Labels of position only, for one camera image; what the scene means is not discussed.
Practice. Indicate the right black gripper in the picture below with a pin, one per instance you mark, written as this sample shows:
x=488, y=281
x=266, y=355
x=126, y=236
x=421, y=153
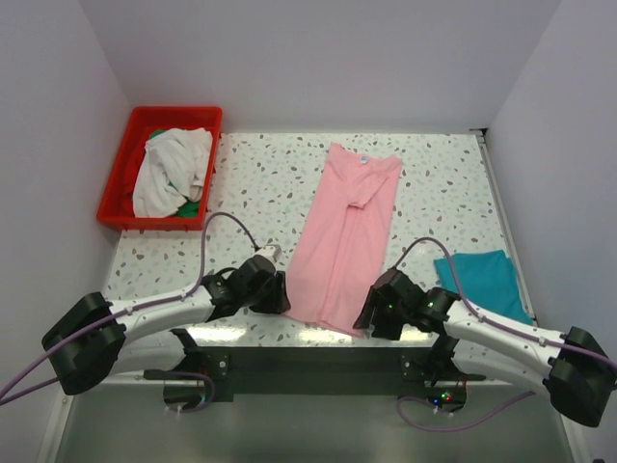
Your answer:
x=383, y=330

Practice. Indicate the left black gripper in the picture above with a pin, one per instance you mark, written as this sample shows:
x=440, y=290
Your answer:
x=278, y=302

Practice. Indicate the pink t shirt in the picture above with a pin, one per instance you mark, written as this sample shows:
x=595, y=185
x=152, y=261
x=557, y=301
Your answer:
x=343, y=244

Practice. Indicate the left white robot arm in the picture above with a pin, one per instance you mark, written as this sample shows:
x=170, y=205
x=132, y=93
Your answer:
x=87, y=341

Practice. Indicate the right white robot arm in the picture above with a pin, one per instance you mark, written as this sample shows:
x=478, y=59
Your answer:
x=570, y=369

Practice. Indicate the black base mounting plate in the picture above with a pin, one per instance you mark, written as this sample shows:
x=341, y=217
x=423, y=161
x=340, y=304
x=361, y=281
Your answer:
x=313, y=370

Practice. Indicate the teal folded t shirt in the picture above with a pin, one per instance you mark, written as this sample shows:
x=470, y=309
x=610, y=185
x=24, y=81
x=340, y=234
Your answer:
x=490, y=281

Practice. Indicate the green t shirt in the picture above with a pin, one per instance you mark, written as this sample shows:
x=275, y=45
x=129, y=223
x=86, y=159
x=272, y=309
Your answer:
x=189, y=209

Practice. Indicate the white t shirt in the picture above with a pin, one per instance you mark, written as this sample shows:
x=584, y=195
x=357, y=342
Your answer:
x=169, y=164

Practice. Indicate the red plastic bin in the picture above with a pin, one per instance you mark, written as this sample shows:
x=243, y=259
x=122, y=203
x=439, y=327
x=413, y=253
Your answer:
x=115, y=208

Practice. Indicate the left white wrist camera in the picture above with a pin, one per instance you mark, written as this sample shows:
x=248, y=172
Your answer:
x=272, y=252

